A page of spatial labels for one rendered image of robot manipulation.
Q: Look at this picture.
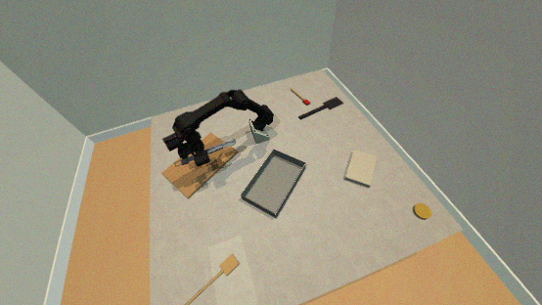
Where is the black spatula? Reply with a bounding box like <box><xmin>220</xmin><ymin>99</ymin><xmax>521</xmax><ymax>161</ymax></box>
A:
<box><xmin>298</xmin><ymin>97</ymin><xmax>343</xmax><ymax>119</ymax></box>

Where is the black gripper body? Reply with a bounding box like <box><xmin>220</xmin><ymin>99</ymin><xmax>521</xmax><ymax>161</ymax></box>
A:
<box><xmin>187</xmin><ymin>131</ymin><xmax>210</xmax><ymax>167</ymax></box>

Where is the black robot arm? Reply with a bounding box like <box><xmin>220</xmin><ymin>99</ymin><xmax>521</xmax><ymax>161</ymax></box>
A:
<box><xmin>162</xmin><ymin>89</ymin><xmax>274</xmax><ymax>159</ymax></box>

